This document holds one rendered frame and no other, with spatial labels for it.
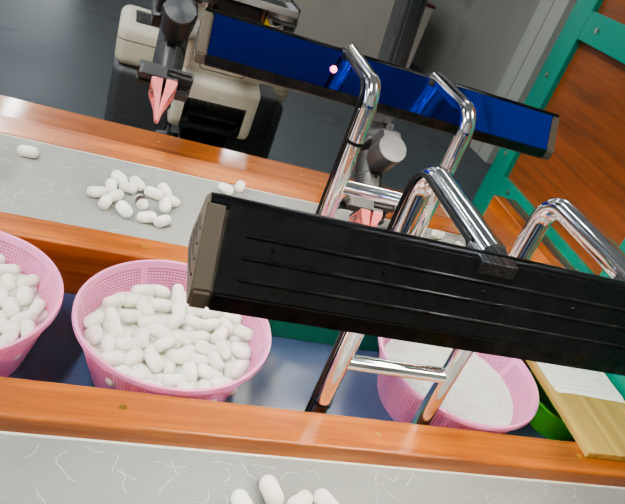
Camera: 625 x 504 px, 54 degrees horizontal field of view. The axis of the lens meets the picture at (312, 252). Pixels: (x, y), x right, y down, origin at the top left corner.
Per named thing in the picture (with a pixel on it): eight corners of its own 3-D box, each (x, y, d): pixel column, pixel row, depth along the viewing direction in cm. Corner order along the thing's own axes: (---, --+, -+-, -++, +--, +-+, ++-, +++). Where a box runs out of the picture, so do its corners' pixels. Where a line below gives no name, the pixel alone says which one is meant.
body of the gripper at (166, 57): (193, 83, 114) (199, 49, 117) (137, 67, 111) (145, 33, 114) (187, 99, 120) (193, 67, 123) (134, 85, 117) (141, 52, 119)
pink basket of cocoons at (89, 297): (45, 315, 89) (52, 262, 84) (213, 301, 104) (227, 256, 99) (90, 464, 71) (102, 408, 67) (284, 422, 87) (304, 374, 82)
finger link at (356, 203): (380, 248, 117) (384, 203, 119) (346, 241, 115) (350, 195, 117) (366, 257, 123) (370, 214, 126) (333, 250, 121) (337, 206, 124)
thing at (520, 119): (192, 47, 95) (203, -1, 91) (529, 143, 113) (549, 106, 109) (192, 63, 88) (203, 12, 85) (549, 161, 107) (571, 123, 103)
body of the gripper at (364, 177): (396, 212, 120) (398, 178, 122) (348, 201, 117) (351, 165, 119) (382, 222, 126) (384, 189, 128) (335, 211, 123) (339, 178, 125)
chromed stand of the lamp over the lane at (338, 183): (258, 269, 117) (337, 38, 95) (355, 286, 123) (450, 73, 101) (267, 335, 101) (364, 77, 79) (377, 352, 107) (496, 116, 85)
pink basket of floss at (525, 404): (326, 384, 96) (347, 339, 91) (407, 328, 116) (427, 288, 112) (471, 504, 85) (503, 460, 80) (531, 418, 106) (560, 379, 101)
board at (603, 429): (494, 310, 114) (497, 305, 113) (560, 322, 118) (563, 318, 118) (585, 458, 87) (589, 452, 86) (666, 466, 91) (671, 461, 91)
